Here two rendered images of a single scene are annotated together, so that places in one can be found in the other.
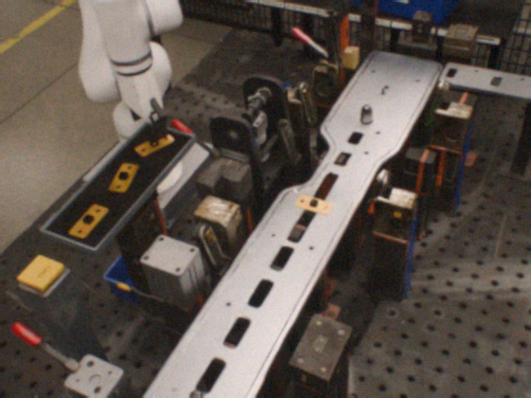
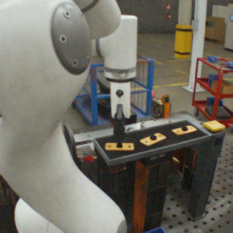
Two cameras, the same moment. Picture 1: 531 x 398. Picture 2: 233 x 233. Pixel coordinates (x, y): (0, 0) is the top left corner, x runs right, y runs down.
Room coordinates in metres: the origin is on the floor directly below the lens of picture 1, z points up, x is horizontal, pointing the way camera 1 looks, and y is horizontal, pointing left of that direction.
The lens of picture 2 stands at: (1.64, 0.61, 1.55)
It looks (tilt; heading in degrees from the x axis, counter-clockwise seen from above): 25 degrees down; 216
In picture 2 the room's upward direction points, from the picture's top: straight up
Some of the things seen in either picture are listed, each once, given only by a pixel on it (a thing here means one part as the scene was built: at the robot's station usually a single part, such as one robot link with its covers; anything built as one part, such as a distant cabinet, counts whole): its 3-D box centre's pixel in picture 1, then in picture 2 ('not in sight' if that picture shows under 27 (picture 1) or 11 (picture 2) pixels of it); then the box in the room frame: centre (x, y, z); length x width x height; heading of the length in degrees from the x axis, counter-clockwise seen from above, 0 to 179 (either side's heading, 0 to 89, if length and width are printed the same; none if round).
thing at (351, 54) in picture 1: (350, 101); not in sight; (1.55, -0.29, 0.88); 0.04 x 0.04 x 0.36; 58
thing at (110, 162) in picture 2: (124, 182); (154, 139); (1.00, 0.29, 1.16); 0.37 x 0.14 x 0.02; 148
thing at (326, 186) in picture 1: (342, 200); not in sight; (1.17, -0.21, 0.84); 0.12 x 0.05 x 0.29; 58
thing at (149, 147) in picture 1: (154, 143); (119, 145); (1.11, 0.23, 1.17); 0.08 x 0.04 x 0.01; 124
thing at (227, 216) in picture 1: (228, 263); (113, 179); (0.96, 0.11, 0.89); 0.13 x 0.11 x 0.38; 58
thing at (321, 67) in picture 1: (327, 116); not in sight; (1.50, -0.21, 0.88); 0.07 x 0.06 x 0.35; 58
